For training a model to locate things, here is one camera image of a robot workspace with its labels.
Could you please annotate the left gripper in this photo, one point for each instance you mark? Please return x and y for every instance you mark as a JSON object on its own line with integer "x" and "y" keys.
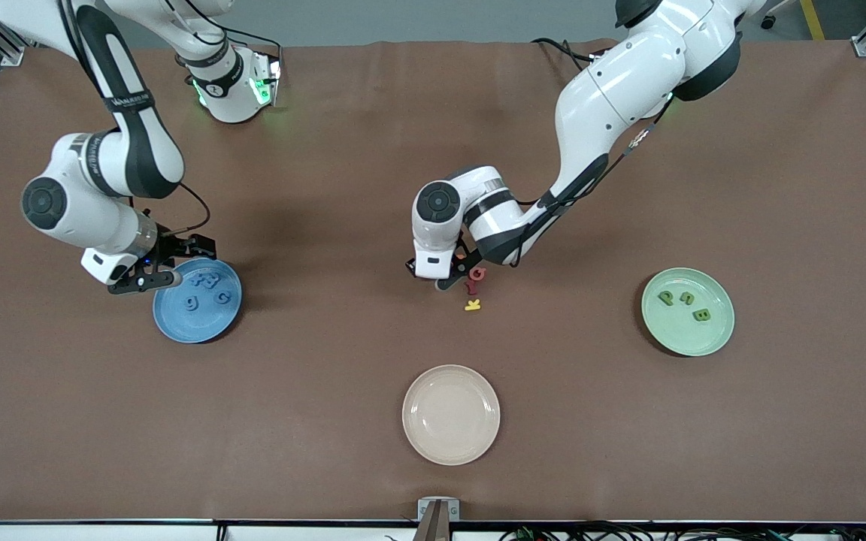
{"x": 464, "y": 252}

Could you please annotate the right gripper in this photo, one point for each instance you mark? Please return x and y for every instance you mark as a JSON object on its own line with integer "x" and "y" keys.
{"x": 174, "y": 246}

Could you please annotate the blue letter m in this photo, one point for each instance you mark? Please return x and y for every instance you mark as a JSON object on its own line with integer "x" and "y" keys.
{"x": 212, "y": 282}

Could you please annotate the blue lowercase letter g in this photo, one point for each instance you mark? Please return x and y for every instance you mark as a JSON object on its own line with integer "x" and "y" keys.
{"x": 191, "y": 303}

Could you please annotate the blue capital letter G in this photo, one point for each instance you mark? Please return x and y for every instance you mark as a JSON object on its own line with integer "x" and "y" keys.
{"x": 219, "y": 297}

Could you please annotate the green letter p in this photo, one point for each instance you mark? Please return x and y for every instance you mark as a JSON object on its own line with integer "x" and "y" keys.
{"x": 666, "y": 298}

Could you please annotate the green letter u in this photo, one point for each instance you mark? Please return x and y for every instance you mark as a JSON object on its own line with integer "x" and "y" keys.
{"x": 685, "y": 300}

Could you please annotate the green letter B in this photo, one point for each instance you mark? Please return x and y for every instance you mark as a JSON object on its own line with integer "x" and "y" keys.
{"x": 701, "y": 315}

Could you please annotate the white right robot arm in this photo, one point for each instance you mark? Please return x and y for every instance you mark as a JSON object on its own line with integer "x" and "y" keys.
{"x": 87, "y": 218}

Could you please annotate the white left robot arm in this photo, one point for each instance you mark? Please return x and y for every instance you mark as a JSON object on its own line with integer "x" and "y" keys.
{"x": 613, "y": 90}

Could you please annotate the dark red letter Y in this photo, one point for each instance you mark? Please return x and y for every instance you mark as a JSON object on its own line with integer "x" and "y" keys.
{"x": 471, "y": 287}

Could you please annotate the red letter Q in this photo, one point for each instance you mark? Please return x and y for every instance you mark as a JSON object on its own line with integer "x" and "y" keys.
{"x": 476, "y": 269}

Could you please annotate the yellow letter K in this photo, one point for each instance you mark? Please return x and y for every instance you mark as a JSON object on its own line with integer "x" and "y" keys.
{"x": 472, "y": 304}

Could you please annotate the blue plate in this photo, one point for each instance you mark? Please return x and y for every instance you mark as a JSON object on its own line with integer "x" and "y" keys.
{"x": 204, "y": 327}

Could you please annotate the beige plate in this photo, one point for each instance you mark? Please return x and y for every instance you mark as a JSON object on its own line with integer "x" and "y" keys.
{"x": 451, "y": 415}

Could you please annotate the brown paper table cover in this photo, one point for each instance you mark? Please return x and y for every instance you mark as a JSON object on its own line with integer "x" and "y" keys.
{"x": 102, "y": 421}

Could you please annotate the light green plate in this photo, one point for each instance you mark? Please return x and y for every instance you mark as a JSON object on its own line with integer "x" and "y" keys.
{"x": 685, "y": 338}

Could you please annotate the office chair caster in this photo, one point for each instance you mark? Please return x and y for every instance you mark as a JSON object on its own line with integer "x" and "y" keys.
{"x": 767, "y": 21}

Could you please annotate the silver camera stand bracket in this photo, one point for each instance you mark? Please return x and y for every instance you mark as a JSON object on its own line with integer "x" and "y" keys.
{"x": 425, "y": 507}

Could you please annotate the grey camera stand post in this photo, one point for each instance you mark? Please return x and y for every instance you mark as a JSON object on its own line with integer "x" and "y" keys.
{"x": 433, "y": 526}

